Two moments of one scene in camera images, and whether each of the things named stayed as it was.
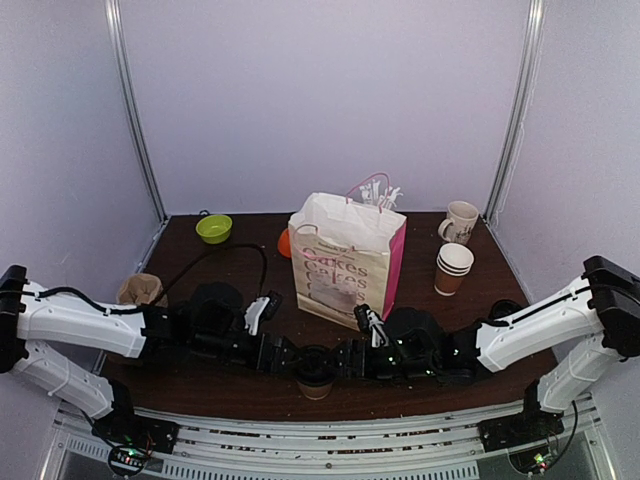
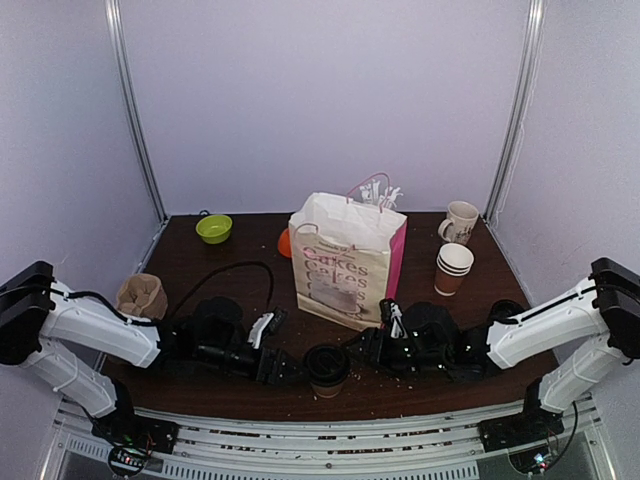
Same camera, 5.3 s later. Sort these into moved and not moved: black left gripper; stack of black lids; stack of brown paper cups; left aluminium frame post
Moved: black left gripper
Not moved: stack of brown paper cups; left aluminium frame post; stack of black lids
